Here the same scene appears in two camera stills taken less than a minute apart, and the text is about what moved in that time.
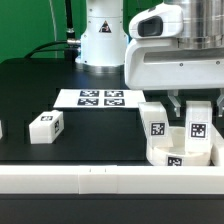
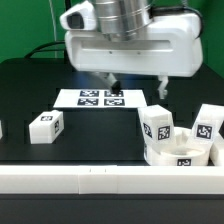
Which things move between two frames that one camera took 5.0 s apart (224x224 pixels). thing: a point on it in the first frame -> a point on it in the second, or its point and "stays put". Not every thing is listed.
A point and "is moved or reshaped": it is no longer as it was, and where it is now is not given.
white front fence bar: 111,180 stays put
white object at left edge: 1,133 stays put
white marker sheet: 99,98 stays put
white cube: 155,123 is moved or reshaped
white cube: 199,126 is moved or reshaped
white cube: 46,127 stays put
